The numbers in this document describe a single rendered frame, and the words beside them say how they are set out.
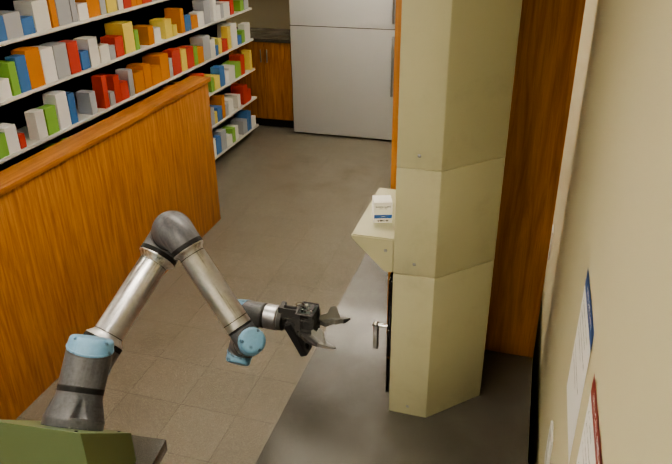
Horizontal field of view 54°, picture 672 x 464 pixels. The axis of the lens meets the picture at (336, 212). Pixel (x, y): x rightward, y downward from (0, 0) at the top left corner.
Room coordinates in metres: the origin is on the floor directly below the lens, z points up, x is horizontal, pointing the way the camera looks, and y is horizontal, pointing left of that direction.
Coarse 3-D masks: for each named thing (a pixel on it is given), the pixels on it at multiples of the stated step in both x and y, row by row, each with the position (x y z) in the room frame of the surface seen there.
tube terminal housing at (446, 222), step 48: (432, 192) 1.47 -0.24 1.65; (480, 192) 1.52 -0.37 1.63; (432, 240) 1.47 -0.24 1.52; (480, 240) 1.53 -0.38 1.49; (432, 288) 1.47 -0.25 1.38; (480, 288) 1.54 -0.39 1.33; (432, 336) 1.47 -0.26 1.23; (480, 336) 1.55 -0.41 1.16; (432, 384) 1.47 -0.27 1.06; (480, 384) 1.56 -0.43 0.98
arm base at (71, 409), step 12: (60, 396) 1.28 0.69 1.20; (72, 396) 1.27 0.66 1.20; (84, 396) 1.28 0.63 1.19; (96, 396) 1.30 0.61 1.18; (48, 408) 1.26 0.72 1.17; (60, 408) 1.25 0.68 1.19; (72, 408) 1.25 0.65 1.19; (84, 408) 1.26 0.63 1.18; (96, 408) 1.28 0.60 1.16; (48, 420) 1.23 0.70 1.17; (60, 420) 1.22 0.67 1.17; (72, 420) 1.22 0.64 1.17; (84, 420) 1.23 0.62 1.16; (96, 420) 1.25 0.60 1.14
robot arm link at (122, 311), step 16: (144, 240) 1.73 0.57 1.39; (144, 256) 1.68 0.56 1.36; (160, 256) 1.67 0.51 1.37; (144, 272) 1.64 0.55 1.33; (160, 272) 1.67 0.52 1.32; (128, 288) 1.60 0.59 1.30; (144, 288) 1.62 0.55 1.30; (112, 304) 1.57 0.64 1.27; (128, 304) 1.57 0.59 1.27; (144, 304) 1.61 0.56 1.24; (112, 320) 1.53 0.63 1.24; (128, 320) 1.55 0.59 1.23; (112, 336) 1.51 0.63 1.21
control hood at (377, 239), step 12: (384, 192) 1.80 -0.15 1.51; (360, 228) 1.56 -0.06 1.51; (372, 228) 1.56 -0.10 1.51; (384, 228) 1.56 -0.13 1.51; (360, 240) 1.52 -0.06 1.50; (372, 240) 1.51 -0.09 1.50; (384, 240) 1.50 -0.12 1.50; (372, 252) 1.51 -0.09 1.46; (384, 252) 1.50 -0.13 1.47; (384, 264) 1.50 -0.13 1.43
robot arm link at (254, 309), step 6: (240, 300) 1.69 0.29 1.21; (246, 300) 1.69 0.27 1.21; (246, 306) 1.66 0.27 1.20; (252, 306) 1.66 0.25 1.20; (258, 306) 1.66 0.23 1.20; (264, 306) 1.65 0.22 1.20; (246, 312) 1.64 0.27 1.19; (252, 312) 1.64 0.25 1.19; (258, 312) 1.64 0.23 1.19; (252, 318) 1.63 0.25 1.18; (258, 318) 1.63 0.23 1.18; (258, 324) 1.63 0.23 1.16
